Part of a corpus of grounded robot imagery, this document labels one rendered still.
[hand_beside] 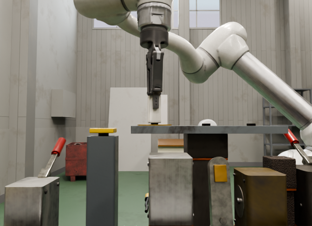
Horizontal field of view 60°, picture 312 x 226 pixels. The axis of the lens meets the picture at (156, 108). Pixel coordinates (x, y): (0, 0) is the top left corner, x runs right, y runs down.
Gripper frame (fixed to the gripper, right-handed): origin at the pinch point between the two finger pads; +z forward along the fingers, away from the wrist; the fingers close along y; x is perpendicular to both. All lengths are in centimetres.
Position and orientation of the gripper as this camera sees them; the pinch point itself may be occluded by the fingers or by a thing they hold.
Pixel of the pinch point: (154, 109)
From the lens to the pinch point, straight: 69.4
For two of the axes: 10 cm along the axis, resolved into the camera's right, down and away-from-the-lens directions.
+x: 9.8, 0.1, 1.7
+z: 0.0, 10.0, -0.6
